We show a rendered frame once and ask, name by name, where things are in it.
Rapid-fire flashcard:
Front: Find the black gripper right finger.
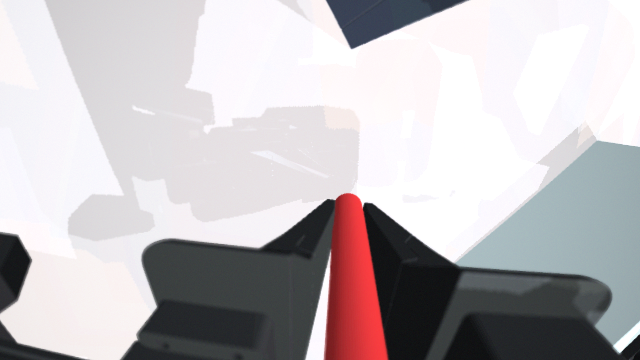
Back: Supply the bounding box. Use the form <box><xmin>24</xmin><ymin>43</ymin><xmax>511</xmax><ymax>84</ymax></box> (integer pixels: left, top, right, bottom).
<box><xmin>363</xmin><ymin>202</ymin><xmax>613</xmax><ymax>360</ymax></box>

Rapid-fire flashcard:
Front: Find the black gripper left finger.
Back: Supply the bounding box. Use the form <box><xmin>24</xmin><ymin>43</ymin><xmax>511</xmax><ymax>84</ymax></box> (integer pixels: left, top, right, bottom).
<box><xmin>141</xmin><ymin>199</ymin><xmax>336</xmax><ymax>360</ymax></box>

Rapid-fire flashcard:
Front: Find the red peg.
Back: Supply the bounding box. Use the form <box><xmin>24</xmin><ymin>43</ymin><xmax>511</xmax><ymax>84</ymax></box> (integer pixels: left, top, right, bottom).
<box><xmin>323</xmin><ymin>193</ymin><xmax>387</xmax><ymax>360</ymax></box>

